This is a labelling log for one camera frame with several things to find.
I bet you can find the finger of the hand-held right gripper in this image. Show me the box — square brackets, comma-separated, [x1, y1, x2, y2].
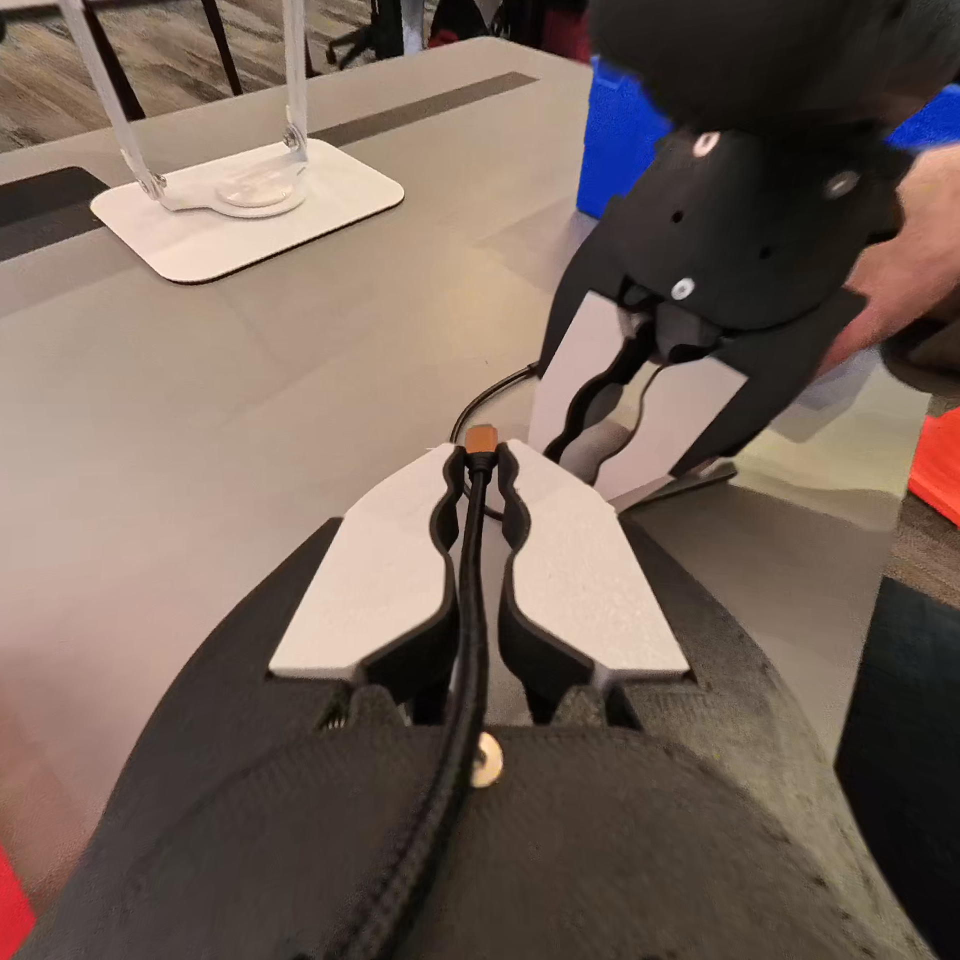
[527, 288, 657, 460]
[591, 360, 751, 505]

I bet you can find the blue plastic bin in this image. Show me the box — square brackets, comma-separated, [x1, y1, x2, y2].
[576, 56, 960, 220]

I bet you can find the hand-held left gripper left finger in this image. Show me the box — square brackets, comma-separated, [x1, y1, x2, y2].
[267, 443, 457, 706]

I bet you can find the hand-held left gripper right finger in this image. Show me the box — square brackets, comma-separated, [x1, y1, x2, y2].
[498, 438, 691, 709]

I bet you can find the orange plastic object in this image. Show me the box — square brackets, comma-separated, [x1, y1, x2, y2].
[906, 407, 960, 528]

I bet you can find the person's right hand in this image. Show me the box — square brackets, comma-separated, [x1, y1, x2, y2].
[818, 143, 960, 379]

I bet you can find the person's dark trouser leg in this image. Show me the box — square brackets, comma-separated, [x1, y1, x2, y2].
[833, 576, 960, 960]

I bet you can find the white stand base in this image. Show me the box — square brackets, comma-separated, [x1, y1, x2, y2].
[89, 138, 408, 285]

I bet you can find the red plastic bin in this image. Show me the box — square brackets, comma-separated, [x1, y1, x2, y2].
[0, 848, 36, 960]

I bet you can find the black cable orange plug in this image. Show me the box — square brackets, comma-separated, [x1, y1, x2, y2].
[353, 423, 504, 960]

